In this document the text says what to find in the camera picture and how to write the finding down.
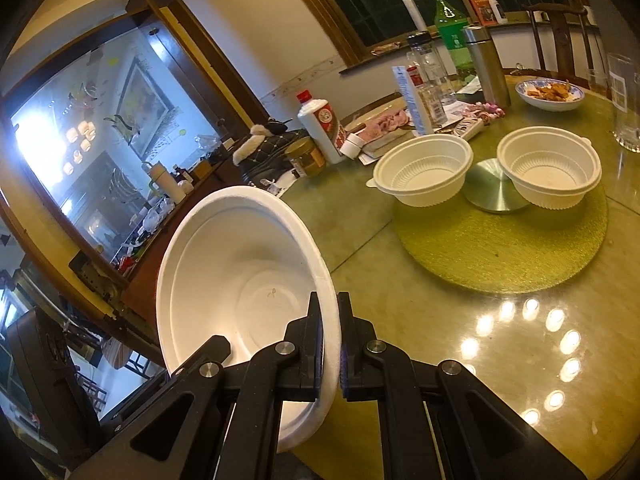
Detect cream ribbed plastic bowl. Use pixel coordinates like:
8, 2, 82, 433
365, 134, 474, 207
496, 127, 602, 209

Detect white paper roll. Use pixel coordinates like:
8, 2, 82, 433
402, 0, 429, 34

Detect round yellow-green table mat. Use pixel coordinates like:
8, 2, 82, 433
394, 180, 608, 295

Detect small white cup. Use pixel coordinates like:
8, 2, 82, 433
340, 132, 367, 161

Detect blue and white carton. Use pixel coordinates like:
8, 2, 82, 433
392, 65, 435, 136

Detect white disposable bowl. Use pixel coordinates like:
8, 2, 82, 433
156, 186, 343, 453

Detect clear glass mug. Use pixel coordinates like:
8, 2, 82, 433
606, 52, 640, 153

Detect book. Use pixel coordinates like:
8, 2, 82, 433
356, 130, 417, 166

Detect white liquor bottle red cap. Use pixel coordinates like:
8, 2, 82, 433
296, 90, 351, 165

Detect wooden chair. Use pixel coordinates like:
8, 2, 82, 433
522, 2, 599, 79

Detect glass jar gold lid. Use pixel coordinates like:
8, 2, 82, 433
284, 136, 327, 179

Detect white tumbler with handle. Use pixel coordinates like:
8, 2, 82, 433
141, 160, 187, 206

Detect round metal disc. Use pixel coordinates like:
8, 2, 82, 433
462, 158, 531, 215

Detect large wall mirror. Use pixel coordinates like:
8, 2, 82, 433
0, 0, 273, 326

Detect clear bottle black cap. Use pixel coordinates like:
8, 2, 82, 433
406, 31, 453, 106

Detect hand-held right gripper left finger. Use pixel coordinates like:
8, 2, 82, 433
70, 291, 323, 480

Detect pink wrapped candies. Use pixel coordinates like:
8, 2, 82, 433
452, 101, 506, 126

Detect small clear glass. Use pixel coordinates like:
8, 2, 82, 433
586, 69, 610, 100

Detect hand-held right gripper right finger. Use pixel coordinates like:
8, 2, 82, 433
337, 291, 588, 480

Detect blue patterned plate with food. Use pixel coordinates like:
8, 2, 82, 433
515, 78, 586, 112

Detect stainless steel thermos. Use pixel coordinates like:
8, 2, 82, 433
461, 25, 512, 108

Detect green plastic bottle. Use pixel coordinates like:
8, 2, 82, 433
432, 0, 476, 77

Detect red box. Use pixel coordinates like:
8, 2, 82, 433
469, 0, 496, 27

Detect black quilted bag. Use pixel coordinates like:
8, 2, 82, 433
232, 120, 312, 196

